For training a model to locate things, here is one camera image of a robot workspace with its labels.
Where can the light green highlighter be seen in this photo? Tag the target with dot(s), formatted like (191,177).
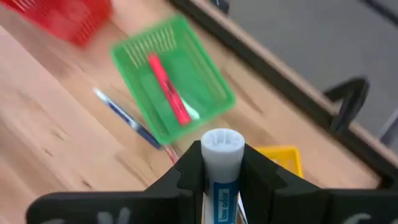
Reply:
(191,110)

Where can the blue label Expo marker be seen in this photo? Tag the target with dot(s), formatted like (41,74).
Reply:
(222,155)

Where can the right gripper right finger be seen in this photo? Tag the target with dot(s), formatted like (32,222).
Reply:
(273,193)

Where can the green plastic basket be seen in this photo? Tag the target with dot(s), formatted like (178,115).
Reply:
(199,62)

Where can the thin red Expo marker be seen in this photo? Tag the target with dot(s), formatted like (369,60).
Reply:
(171,154)

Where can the pink highlighter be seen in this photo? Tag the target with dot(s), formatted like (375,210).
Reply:
(168,90)

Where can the yellow plastic basket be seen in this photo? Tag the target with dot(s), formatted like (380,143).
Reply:
(283,158)

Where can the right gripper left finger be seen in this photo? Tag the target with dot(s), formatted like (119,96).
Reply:
(192,174)

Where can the thin blue Expo marker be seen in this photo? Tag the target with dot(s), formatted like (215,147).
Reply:
(127,119)

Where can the red plastic basket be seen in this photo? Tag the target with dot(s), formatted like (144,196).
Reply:
(68,18)

